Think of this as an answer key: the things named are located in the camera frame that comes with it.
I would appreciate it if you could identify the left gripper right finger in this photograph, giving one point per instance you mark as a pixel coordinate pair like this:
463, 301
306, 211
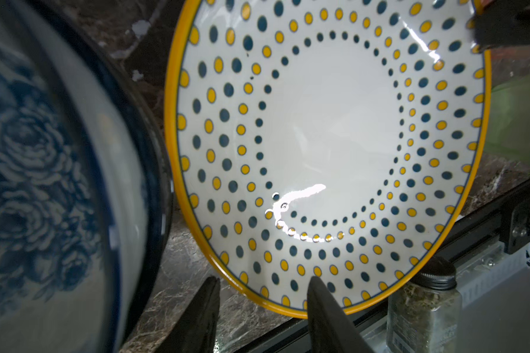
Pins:
330, 329

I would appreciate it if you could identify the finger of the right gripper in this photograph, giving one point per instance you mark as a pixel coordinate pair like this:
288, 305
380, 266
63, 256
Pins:
501, 23

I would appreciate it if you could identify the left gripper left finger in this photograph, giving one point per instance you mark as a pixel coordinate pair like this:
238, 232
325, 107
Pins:
195, 331

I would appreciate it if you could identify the yellow rim dotted plate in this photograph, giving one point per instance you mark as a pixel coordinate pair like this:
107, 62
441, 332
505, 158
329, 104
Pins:
330, 139

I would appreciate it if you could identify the pink glass cup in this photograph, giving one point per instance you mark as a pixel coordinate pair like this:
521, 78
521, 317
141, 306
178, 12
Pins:
514, 59

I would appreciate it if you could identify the herb spice jar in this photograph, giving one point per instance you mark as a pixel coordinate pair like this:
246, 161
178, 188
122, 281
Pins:
423, 315

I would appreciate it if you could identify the green glass cup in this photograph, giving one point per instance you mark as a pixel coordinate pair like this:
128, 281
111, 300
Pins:
508, 132

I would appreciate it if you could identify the blue floral ceramic bowl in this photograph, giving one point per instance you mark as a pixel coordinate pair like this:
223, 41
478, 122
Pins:
84, 189

